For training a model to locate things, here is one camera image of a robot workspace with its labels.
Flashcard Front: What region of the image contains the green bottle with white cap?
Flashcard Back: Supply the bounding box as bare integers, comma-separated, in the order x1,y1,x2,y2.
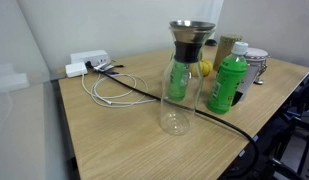
206,41,249,115

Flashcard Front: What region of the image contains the small black plug cable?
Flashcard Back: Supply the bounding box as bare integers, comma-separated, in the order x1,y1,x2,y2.
93,61,126,72

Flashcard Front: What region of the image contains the black computer mouse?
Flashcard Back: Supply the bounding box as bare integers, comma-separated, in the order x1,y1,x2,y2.
205,38,218,47

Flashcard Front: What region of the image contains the white power strip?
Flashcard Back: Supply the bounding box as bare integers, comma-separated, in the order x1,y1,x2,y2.
69,49,112,68

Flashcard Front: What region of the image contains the glass carafe with metal funnel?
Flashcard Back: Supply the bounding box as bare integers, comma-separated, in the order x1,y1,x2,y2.
159,20,217,136

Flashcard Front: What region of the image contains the black office chair frame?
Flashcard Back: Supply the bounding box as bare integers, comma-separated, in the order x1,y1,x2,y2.
257,74,309,180

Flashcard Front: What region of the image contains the white power adapter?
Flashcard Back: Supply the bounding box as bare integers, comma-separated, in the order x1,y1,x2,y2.
65,61,89,79

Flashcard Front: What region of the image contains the yellow lemon-shaped object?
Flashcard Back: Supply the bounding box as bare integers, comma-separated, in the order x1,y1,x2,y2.
190,59,214,78

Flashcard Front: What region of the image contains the small purple connector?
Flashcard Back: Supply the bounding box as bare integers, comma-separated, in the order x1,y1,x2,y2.
105,69,121,76

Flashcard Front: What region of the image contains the thick black cable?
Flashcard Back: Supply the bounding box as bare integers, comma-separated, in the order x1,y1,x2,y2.
85,60,261,179

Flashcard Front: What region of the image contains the clear acrylic partition panel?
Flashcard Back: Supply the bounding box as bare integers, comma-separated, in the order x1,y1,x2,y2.
0,0,75,180

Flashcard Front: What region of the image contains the white charging cable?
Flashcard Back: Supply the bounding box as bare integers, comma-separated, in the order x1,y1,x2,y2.
81,73,158,109

